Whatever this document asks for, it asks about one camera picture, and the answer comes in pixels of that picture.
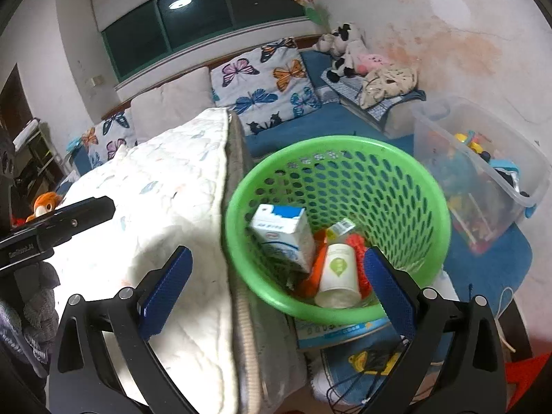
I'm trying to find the orange plush toy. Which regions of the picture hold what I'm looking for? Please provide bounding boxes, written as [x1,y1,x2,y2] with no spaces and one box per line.
[27,192,61,223]

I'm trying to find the large butterfly print pillow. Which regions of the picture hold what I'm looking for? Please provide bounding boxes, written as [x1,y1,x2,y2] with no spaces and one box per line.
[210,37,323,136]

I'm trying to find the blue book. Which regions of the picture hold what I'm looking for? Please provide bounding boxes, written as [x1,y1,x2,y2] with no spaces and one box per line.
[295,317,404,351]

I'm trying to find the red plastic object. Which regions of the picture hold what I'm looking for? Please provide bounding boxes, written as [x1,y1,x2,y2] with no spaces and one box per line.
[504,351,538,412]

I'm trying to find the beige printed cloth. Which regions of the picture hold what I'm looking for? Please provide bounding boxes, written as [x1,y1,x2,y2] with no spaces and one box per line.
[359,66,419,110]

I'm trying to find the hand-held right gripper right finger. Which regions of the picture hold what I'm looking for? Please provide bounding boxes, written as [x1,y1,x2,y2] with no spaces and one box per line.
[360,247,507,414]

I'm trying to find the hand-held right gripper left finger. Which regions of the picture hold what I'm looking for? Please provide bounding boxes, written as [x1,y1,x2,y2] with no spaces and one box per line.
[47,246,193,414]

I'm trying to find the person's left hand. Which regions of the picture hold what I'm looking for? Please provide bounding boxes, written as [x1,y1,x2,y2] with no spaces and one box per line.
[17,263,60,372]

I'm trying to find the beige cushion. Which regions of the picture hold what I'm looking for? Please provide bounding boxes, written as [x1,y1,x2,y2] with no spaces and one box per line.
[129,67,214,141]

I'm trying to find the small butterfly print pillow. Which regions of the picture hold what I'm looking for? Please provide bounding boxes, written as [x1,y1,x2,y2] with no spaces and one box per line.
[82,110,139,171]

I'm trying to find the grey plush toy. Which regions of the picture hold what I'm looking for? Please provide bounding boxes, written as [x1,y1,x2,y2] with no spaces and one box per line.
[318,33,343,53]

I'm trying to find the blue floor mat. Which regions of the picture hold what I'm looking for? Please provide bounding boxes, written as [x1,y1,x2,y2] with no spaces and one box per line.
[319,224,532,404]

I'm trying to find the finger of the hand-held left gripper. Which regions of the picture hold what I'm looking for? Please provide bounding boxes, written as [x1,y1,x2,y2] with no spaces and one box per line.
[37,197,116,248]

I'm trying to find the white quilted mattress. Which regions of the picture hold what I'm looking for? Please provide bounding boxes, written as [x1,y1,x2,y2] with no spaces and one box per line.
[43,108,311,414]

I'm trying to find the orange snack packet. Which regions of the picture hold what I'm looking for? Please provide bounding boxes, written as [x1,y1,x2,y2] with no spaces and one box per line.
[297,230,331,296]

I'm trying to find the red mesh net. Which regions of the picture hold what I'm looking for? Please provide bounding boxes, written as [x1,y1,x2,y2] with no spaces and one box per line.
[345,233,380,298]

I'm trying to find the cow plush toy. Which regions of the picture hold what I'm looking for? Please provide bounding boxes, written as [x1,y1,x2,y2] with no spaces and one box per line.
[325,22,367,82]

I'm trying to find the pink plush toy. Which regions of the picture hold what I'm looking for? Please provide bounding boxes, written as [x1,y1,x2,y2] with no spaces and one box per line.
[358,53,389,74]

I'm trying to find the colourful hanging toy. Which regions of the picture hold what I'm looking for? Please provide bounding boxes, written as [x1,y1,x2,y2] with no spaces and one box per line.
[287,0,331,29]

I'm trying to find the metal shelf rack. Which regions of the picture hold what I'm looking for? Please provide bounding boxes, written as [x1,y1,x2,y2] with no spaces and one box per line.
[13,118,65,173]

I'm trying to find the white paper cup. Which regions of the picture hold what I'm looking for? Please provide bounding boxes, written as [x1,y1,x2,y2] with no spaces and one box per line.
[314,244,362,309]

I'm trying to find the green plastic basket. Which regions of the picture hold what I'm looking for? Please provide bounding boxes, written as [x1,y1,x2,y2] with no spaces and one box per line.
[224,136,453,325]

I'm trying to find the blue sofa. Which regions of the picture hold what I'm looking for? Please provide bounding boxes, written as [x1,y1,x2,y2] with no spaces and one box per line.
[56,49,427,190]

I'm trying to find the clear wrapper yellow label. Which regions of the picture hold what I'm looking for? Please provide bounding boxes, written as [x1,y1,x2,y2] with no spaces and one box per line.
[325,219,356,239]

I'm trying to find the clear storage box with toys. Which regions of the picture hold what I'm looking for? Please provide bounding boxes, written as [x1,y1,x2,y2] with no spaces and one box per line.
[410,96,542,256]

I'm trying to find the blue white milk carton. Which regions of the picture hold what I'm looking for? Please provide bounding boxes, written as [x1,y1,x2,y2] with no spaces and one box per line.
[250,204,317,273]

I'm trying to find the green framed window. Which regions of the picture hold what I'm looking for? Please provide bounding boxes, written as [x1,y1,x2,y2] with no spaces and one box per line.
[90,0,298,82]

